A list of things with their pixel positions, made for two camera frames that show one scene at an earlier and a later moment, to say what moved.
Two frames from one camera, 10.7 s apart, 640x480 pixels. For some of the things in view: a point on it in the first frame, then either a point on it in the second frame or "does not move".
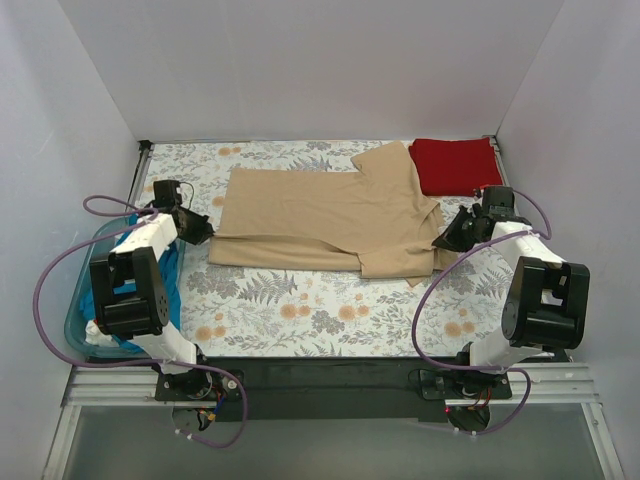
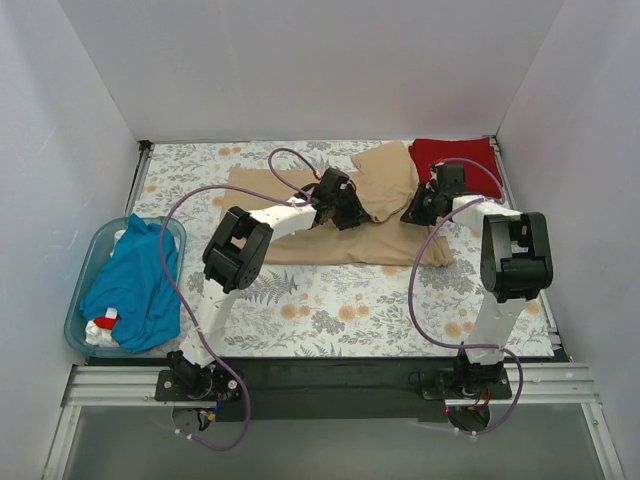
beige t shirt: [380, 220] does not move
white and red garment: [94, 335] does not move
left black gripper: [191, 225] to [347, 210]
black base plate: [331, 389] does not move
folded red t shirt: [456, 167] does not move
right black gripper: [459, 230] to [421, 205]
